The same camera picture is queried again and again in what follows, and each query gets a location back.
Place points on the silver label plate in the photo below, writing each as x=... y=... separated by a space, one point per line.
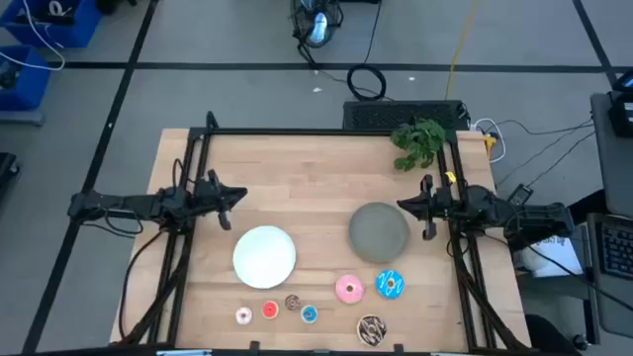
x=183 y=353

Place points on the white round plate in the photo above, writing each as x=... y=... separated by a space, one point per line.
x=264 y=257

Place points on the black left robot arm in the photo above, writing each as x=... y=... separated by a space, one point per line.
x=123 y=203

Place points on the large pink frosted donut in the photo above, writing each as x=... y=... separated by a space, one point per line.
x=342 y=292

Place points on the yellow tag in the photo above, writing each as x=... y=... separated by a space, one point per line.
x=450 y=176

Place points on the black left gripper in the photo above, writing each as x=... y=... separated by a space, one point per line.
x=210 y=198

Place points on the green leafy plant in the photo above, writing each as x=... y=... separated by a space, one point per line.
x=420 y=141

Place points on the black caster wheel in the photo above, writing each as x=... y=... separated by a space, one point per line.
x=579 y=342

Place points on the grey desk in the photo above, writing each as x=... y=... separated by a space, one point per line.
x=615 y=163

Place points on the small blue donut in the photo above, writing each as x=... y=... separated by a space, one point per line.
x=304 y=314

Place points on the small chocolate donut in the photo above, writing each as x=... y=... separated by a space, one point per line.
x=289 y=302

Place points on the large chocolate frosted donut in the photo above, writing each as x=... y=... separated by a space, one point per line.
x=366 y=336

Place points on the grey bin platform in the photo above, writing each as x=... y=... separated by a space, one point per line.
x=20 y=117

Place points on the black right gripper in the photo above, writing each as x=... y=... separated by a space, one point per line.
x=440 y=205

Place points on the grey round plate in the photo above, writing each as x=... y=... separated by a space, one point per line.
x=378 y=235

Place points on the black aluminium table frame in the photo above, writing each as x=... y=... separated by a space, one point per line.
x=321 y=132

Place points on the black frame clamp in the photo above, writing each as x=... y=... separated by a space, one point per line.
x=398 y=348
x=254 y=346

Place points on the black object at edge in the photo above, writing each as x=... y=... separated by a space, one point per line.
x=6 y=170

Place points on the black metal bar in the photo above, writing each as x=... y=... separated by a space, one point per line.
x=591 y=203

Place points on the yellow plug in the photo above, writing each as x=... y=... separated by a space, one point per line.
x=489 y=143

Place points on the black keyboard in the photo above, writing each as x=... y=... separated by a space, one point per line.
x=395 y=115
x=617 y=247

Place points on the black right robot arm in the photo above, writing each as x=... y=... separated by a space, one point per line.
x=519 y=215

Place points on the large blue frosted donut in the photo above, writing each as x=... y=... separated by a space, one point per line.
x=383 y=289

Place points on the black power adapter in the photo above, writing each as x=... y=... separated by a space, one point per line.
x=520 y=194

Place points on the small pale pink donut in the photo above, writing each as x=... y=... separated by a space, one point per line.
x=239 y=316

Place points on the small red donut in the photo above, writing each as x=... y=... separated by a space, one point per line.
x=266 y=310

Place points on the black device on desk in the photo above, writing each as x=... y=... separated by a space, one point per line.
x=622 y=111

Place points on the blue plastic bin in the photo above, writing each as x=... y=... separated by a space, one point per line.
x=29 y=84
x=74 y=29

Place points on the white printed paper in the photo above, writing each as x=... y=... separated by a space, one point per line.
x=559 y=254

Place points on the black floor fan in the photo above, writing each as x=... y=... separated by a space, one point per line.
x=316 y=25

